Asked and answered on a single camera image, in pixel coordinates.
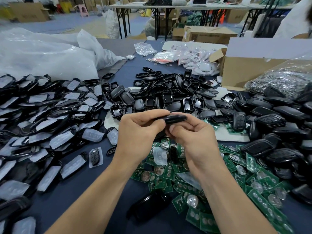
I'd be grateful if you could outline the person's right hand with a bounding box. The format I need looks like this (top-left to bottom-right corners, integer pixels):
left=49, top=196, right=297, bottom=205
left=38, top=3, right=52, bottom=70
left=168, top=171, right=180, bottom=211
left=168, top=113, right=230, bottom=176

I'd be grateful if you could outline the person's left hand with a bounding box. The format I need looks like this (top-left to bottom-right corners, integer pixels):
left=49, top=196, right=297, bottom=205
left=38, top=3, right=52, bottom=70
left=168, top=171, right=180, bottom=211
left=114, top=110, right=171, bottom=166

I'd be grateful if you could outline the pile of black shell halves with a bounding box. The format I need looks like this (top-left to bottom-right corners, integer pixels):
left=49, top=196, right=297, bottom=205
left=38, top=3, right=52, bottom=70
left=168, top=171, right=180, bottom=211
left=131, top=67, right=235, bottom=120

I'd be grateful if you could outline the lone glossy black shell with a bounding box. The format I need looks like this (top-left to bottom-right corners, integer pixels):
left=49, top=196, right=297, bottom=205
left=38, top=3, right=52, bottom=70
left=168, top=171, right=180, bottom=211
left=127, top=191, right=171, bottom=222

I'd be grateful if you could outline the pile of green circuit boards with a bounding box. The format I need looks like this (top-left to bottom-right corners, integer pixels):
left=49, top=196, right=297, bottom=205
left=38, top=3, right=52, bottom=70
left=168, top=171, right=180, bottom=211
left=131, top=119, right=295, bottom=234

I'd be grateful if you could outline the pile of assembled black fobs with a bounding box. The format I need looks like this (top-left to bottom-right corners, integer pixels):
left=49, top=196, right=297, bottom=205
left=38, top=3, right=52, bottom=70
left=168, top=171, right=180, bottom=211
left=231, top=85, right=312, bottom=203

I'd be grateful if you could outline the pile of shells with pads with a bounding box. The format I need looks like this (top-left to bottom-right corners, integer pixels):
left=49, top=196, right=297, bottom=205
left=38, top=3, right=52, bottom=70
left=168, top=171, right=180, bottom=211
left=0, top=73, right=120, bottom=234

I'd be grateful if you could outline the person's right forearm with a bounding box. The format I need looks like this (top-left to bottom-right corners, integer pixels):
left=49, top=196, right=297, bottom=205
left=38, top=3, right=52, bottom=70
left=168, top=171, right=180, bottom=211
left=202, top=165, right=279, bottom=234

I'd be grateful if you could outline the person's left forearm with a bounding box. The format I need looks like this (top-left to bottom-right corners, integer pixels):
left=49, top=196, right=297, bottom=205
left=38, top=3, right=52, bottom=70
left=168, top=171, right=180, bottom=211
left=46, top=158, right=137, bottom=234

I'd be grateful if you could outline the clear plastic film piece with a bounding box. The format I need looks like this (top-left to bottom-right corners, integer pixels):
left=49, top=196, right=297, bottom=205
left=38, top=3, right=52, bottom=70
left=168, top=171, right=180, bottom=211
left=152, top=146, right=169, bottom=166

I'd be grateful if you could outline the black rubber button pad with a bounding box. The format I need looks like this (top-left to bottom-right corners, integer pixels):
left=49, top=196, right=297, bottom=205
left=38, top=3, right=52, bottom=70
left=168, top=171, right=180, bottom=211
left=168, top=145, right=179, bottom=162

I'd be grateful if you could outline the heap of clear parts bags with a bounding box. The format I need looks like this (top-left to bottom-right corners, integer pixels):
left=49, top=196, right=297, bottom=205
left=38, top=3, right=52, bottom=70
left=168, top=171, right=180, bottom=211
left=176, top=45, right=220, bottom=76

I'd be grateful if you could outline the clear bag with red label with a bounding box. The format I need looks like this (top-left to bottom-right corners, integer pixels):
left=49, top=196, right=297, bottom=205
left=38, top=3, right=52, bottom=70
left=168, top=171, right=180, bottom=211
left=148, top=50, right=178, bottom=64

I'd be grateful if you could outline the small crumpled clear plastic bag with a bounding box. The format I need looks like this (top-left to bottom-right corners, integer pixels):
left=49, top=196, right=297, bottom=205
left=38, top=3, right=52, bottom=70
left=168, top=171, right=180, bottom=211
left=134, top=42, right=158, bottom=57

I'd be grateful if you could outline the large open cardboard box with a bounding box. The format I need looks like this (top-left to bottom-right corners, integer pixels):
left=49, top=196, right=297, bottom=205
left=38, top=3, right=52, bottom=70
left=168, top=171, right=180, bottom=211
left=210, top=37, right=312, bottom=91

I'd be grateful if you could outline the clear bag of metal parts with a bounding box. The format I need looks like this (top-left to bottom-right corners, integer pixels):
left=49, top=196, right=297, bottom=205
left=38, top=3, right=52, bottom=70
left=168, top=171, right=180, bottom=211
left=245, top=61, right=312, bottom=98

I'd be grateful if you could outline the brown cardboard box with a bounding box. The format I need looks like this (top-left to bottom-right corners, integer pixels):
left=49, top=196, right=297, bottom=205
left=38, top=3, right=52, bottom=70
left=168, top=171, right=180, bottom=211
left=183, top=26, right=238, bottom=45

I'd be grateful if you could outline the white sack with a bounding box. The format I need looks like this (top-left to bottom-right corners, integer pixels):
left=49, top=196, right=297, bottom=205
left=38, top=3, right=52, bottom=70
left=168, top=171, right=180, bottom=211
left=103, top=9, right=120, bottom=39

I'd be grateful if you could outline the large white plastic bag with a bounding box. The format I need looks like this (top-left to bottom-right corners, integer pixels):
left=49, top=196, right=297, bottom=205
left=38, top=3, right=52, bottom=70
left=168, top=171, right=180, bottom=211
left=0, top=28, right=126, bottom=81

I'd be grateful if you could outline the heap of black parts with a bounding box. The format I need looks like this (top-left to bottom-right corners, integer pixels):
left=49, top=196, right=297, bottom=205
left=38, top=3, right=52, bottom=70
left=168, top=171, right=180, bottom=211
left=145, top=0, right=174, bottom=6

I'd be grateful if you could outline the pink plastic stool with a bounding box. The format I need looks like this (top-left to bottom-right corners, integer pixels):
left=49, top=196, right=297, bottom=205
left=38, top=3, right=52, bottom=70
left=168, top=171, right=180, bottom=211
left=78, top=4, right=89, bottom=18

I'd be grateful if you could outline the long white table top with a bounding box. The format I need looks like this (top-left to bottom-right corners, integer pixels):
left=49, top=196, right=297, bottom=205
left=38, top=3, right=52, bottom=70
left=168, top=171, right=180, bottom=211
left=110, top=2, right=293, bottom=10

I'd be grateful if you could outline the tan cardboard box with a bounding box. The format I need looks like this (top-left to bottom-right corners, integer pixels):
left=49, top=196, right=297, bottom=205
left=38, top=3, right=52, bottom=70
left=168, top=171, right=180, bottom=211
left=9, top=2, right=49, bottom=22

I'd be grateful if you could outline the black metal table frame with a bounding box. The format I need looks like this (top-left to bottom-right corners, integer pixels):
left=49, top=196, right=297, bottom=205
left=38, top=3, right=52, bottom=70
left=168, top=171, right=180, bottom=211
left=111, top=6, right=172, bottom=39

